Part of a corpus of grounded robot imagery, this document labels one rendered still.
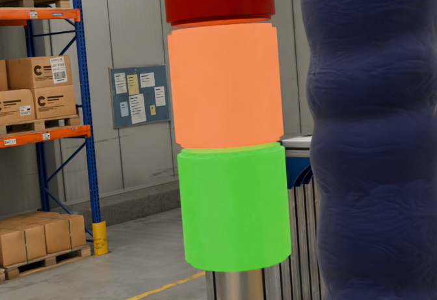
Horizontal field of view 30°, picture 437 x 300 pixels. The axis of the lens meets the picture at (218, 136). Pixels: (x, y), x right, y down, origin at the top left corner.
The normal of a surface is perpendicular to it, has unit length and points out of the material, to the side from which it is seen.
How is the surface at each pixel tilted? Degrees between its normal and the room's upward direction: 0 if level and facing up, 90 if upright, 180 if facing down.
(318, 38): 103
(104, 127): 90
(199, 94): 90
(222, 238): 90
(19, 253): 92
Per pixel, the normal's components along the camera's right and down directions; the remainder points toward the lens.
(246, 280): 0.11, 0.08
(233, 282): -0.40, 0.11
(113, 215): 0.76, 0.00
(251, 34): 0.48, 0.04
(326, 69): -0.79, -0.13
